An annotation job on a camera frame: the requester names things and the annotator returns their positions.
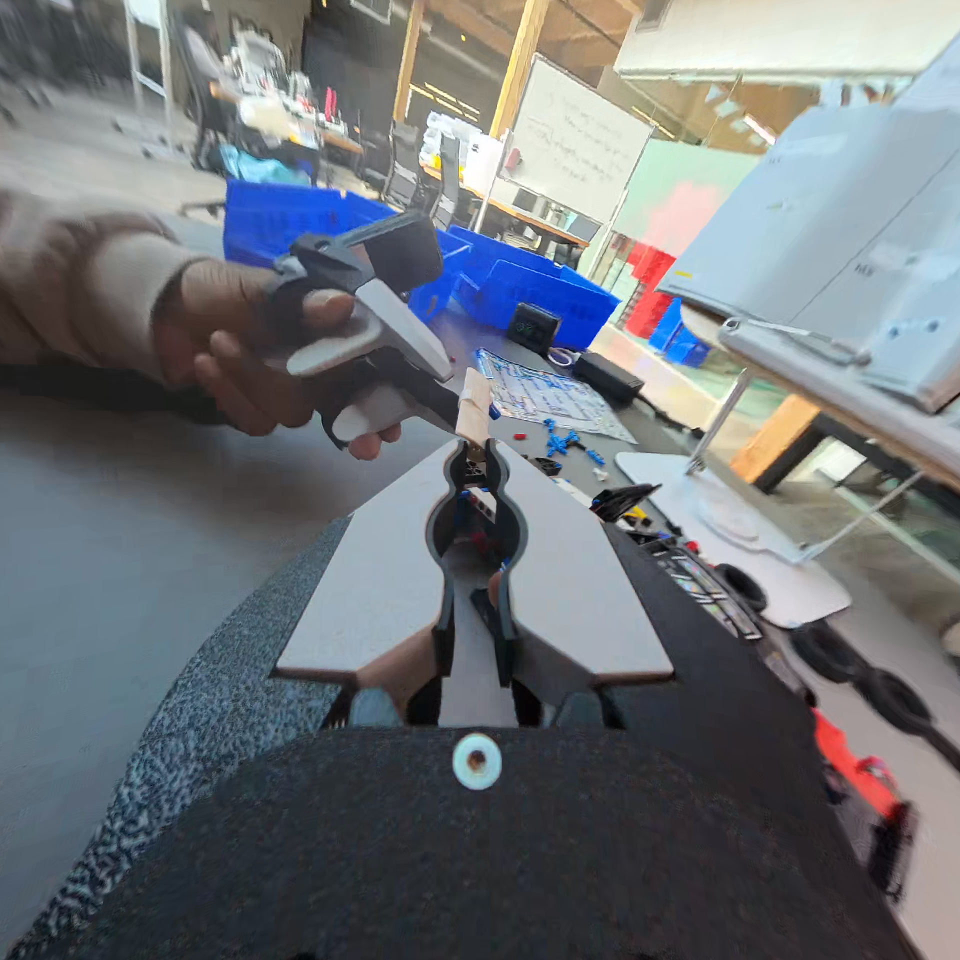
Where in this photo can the toy brick race car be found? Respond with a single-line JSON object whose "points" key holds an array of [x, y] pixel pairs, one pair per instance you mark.
{"points": [[705, 585]]}

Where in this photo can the grey desk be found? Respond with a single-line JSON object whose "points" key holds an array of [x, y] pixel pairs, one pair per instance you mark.
{"points": [[150, 525]]}

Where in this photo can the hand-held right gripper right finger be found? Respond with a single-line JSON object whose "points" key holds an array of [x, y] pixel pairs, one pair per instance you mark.
{"points": [[592, 600]]}

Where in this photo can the white brick connector piece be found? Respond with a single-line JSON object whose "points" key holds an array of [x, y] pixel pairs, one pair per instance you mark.
{"points": [[472, 409]]}

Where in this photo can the person's left hand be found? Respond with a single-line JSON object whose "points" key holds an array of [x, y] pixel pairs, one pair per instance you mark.
{"points": [[225, 315]]}

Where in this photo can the black mesh desk chair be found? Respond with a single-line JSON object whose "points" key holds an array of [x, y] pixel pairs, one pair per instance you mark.
{"points": [[401, 169], [448, 180]]}

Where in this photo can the shiny sticker sheet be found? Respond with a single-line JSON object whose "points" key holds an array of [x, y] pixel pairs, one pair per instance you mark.
{"points": [[555, 397]]}

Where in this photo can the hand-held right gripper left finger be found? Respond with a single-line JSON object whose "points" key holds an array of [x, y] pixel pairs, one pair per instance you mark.
{"points": [[360, 600]]}

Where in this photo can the black rubber tyre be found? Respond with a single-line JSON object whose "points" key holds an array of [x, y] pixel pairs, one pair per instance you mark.
{"points": [[806, 645], [754, 592], [919, 712]]}

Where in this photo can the blue bin with square tag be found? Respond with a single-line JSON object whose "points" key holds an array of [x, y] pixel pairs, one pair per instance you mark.
{"points": [[285, 217]]}

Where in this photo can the long wooden table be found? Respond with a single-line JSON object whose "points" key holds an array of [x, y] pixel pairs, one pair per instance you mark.
{"points": [[525, 217]]}

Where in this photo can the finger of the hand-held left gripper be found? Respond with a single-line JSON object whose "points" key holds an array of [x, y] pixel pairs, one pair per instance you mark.
{"points": [[405, 330]]}

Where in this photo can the pile of blue brick connectors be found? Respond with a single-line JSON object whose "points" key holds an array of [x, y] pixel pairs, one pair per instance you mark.
{"points": [[562, 442]]}

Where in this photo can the black power station with display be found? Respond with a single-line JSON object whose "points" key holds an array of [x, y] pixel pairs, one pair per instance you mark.
{"points": [[534, 328]]}

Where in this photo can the white monitor stand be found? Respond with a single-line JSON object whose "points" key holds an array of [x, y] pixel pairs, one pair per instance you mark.
{"points": [[675, 480]]}

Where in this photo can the large blue storage bin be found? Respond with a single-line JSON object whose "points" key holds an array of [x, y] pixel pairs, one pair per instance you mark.
{"points": [[540, 285]]}

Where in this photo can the whiteboard with writing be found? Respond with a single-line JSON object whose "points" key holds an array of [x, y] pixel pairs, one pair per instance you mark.
{"points": [[577, 142]]}

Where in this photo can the black power adapter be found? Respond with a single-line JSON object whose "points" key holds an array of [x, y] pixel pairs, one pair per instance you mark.
{"points": [[607, 379]]}

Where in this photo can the person's left forearm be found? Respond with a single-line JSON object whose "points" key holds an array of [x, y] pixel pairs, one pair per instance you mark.
{"points": [[75, 285]]}

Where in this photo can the person's right hand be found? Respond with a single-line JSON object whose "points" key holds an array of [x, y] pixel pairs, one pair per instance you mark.
{"points": [[496, 591]]}

